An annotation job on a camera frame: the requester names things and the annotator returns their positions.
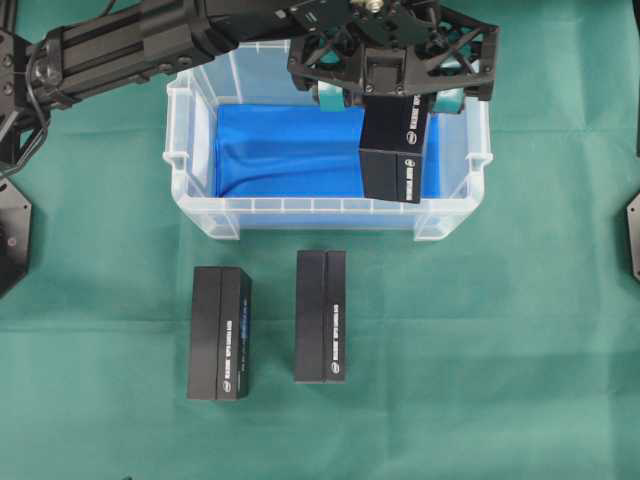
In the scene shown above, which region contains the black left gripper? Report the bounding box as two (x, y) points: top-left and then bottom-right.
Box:
(288, 1), (500, 114)

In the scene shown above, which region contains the black box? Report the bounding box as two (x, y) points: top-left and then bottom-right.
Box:
(187, 266), (252, 401)
(359, 95), (432, 204)
(294, 250), (347, 384)

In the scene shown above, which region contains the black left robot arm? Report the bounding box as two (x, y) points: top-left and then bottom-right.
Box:
(1, 1), (500, 177)

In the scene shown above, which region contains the clear plastic storage case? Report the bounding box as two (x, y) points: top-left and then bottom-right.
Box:
(163, 41), (493, 241)

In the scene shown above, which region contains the blue foam liner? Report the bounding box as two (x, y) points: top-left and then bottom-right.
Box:
(212, 104), (441, 198)

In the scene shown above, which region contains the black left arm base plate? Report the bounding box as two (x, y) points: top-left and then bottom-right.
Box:
(0, 178), (32, 297)

